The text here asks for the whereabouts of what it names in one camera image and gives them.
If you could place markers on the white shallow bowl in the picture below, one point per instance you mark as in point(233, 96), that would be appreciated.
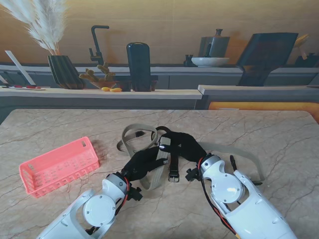
point(210, 61)

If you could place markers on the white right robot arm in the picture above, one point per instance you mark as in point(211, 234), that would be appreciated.
point(224, 189)

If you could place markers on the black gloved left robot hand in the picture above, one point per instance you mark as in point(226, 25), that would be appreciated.
point(140, 164)

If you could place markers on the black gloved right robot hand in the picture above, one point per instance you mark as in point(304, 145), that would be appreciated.
point(189, 147)

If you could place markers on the long beige woven belt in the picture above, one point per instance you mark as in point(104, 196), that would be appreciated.
point(236, 149)

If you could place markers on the plate with red slices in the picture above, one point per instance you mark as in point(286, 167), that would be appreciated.
point(30, 87)

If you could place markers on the dark box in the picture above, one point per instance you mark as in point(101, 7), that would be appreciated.
point(311, 61)

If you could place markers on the grey back cabinet counter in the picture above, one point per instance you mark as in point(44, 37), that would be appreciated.
point(174, 69)

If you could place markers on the black kitchen faucet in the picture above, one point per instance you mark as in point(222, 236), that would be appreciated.
point(96, 42)

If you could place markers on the dark slanted board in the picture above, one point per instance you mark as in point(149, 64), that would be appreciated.
point(266, 57)

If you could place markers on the yellow orange fruit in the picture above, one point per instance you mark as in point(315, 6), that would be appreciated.
point(105, 88)
point(116, 90)

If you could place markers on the white leaning slat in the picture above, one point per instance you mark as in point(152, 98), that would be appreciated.
point(20, 67)

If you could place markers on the yellow wooden utensil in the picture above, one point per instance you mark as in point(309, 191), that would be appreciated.
point(301, 39)

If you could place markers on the white pampas grass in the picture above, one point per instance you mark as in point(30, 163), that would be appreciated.
point(47, 30)

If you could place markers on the grey jug with lid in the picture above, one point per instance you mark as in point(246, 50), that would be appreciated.
point(219, 47)

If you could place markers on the small black bottles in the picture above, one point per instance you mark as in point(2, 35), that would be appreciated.
point(188, 62)

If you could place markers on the cactus plant in bowl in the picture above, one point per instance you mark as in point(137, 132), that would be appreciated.
point(107, 74)

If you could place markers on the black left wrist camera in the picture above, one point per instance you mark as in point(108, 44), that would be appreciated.
point(135, 194)

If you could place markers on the pink plastic storage basket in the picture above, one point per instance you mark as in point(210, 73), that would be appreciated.
point(57, 164)

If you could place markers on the dark ribbed vase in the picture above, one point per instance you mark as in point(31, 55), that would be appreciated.
point(64, 72)

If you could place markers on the black leather belt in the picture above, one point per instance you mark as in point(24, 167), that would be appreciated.
point(173, 171)

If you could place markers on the grey counter with orange light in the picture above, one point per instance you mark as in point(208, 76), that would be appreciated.
point(249, 95)

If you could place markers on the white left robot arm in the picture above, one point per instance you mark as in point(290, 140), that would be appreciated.
point(98, 211)

